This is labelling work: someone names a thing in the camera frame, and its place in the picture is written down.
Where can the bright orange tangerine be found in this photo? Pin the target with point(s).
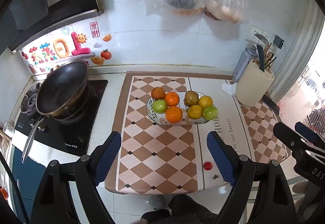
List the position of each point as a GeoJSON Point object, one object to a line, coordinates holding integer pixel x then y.
{"type": "Point", "coordinates": [172, 98]}

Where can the black knife handle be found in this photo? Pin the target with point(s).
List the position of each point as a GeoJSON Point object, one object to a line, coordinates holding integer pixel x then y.
{"type": "Point", "coordinates": [261, 57]}

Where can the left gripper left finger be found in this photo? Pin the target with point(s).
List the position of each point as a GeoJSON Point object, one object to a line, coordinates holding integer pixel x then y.
{"type": "Point", "coordinates": [53, 202]}

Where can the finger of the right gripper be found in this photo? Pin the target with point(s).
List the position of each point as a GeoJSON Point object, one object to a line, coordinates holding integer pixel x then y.
{"type": "Point", "coordinates": [288, 135]}
{"type": "Point", "coordinates": [310, 135]}

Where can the small red tomato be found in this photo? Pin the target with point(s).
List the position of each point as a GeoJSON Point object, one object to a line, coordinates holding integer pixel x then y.
{"type": "Point", "coordinates": [207, 166]}

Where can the black smartphone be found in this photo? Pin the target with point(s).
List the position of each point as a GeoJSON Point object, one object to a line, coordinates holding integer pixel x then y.
{"type": "Point", "coordinates": [271, 104]}

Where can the yellow citrus fruit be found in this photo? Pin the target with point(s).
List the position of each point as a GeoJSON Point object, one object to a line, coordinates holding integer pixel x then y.
{"type": "Point", "coordinates": [205, 101]}
{"type": "Point", "coordinates": [194, 112]}

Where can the white cup with print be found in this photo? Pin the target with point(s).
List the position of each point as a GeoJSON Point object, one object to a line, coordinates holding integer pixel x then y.
{"type": "Point", "coordinates": [8, 128]}

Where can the colourful wall stickers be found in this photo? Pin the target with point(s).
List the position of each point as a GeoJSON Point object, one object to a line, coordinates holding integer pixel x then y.
{"type": "Point", "coordinates": [84, 41]}

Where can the black induction cooktop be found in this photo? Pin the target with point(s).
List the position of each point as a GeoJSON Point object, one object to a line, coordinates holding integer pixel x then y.
{"type": "Point", "coordinates": [70, 134]}

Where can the dark orange rough orange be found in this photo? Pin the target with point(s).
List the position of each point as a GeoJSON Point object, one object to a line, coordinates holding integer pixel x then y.
{"type": "Point", "coordinates": [158, 93]}

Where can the checkered brown counter mat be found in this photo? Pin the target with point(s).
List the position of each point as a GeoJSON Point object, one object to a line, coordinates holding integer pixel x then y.
{"type": "Point", "coordinates": [168, 159]}

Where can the black plug adapter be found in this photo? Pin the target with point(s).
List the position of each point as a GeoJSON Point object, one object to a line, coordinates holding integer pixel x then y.
{"type": "Point", "coordinates": [278, 42]}

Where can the patterned ceramic fruit plate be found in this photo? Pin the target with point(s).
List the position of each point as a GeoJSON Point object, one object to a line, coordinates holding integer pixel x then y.
{"type": "Point", "coordinates": [182, 108]}

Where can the beige utensil holder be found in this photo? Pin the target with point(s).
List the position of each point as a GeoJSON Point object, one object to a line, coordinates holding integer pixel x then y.
{"type": "Point", "coordinates": [253, 84]}

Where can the brown-red round fruit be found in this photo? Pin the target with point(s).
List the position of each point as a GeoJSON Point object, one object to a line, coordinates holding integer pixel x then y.
{"type": "Point", "coordinates": [191, 98]}

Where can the black wok pan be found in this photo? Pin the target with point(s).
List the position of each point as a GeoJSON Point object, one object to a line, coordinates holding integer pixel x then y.
{"type": "Point", "coordinates": [63, 93]}

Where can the silver spray can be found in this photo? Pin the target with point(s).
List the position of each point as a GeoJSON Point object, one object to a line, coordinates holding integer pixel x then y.
{"type": "Point", "coordinates": [247, 55]}

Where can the green apple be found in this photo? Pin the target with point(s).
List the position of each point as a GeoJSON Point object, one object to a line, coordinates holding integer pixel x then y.
{"type": "Point", "coordinates": [160, 106]}
{"type": "Point", "coordinates": [210, 113]}

